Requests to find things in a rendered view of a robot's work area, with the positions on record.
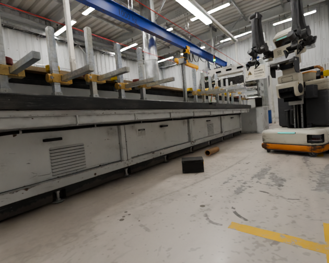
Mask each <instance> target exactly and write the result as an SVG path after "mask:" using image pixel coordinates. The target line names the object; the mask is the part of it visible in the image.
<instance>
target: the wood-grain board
mask: <svg viewBox="0 0 329 263"><path fill-rule="evenodd" d="M25 72H26V73H34V74H42V75H46V74H50V73H48V72H46V70H45V68H43V67H36V66H29V67H28V68H26V69H25ZM67 73H70V71H63V70H60V72H59V74H61V75H65V74H67ZM76 79H83V80H85V78H84V77H83V76H80V77H77V78H76ZM105 81H106V82H108V83H115V82H114V81H111V78H109V79H106V80H105ZM127 82H128V83H132V82H133V81H129V80H124V83H127ZM151 88H155V89H163V90H171V91H179V92H183V89H181V88H175V87H168V86H161V85H156V86H151Z"/></svg>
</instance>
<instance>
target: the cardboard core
mask: <svg viewBox="0 0 329 263"><path fill-rule="evenodd" d="M218 151H219V147H217V146H215V147H213V148H210V149H208V150H206V151H205V154H206V155H207V156H209V155H211V154H214V153H216V152H218Z"/></svg>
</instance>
